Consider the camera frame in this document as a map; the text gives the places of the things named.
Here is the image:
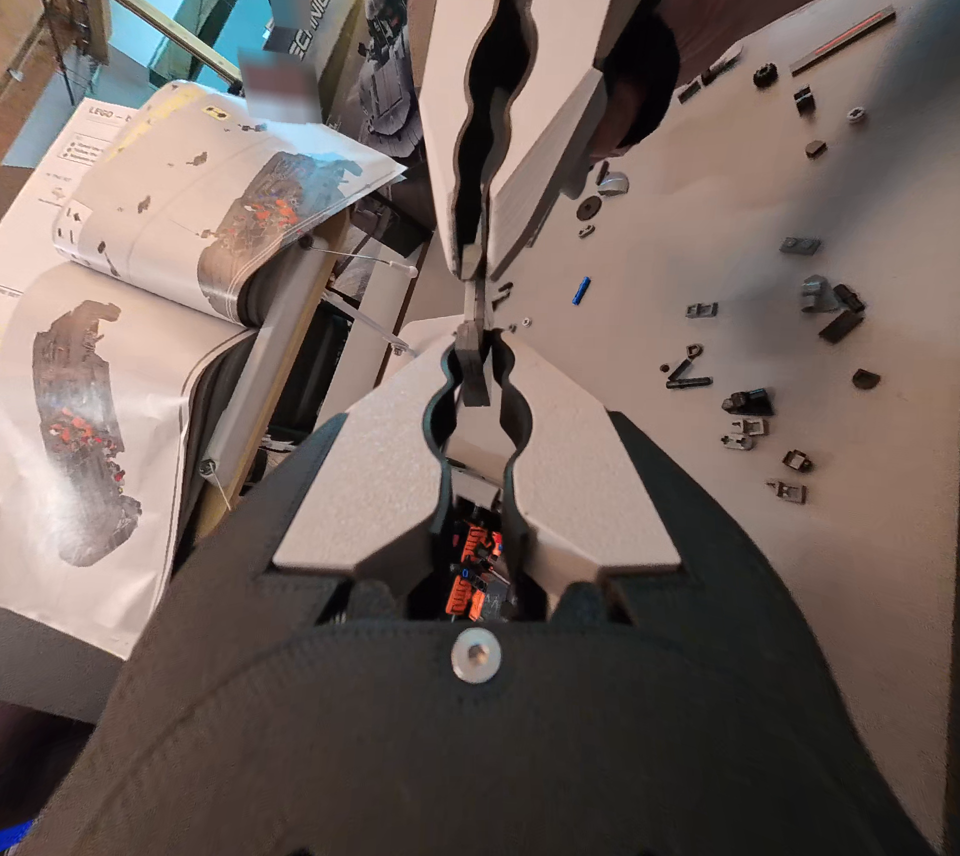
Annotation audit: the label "thick lego instruction booklet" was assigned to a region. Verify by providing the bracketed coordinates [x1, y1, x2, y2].
[0, 79, 410, 662]

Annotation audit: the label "dark grey lego beam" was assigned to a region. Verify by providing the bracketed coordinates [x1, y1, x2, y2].
[453, 277, 494, 409]

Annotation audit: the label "white booklet stand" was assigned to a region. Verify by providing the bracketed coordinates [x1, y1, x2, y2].
[196, 233, 543, 508]

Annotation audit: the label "grey lego car model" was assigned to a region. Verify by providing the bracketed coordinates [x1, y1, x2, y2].
[438, 454, 528, 623]

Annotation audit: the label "scattered loose lego pieces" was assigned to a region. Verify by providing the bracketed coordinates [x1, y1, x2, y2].
[573, 4, 901, 506]

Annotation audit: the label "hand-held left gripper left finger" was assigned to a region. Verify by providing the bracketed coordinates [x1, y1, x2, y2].
[271, 334, 460, 621]

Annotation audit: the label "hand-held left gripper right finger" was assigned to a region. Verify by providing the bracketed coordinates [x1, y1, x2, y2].
[489, 329, 684, 621]

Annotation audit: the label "dark lego set box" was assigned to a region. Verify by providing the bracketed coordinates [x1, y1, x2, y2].
[296, 0, 435, 161]

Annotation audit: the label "large printed task sheet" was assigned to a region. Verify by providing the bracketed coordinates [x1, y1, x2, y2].
[0, 94, 162, 295]

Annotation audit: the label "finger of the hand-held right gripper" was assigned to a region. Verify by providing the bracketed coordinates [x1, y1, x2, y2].
[483, 0, 637, 278]
[417, 0, 502, 281]

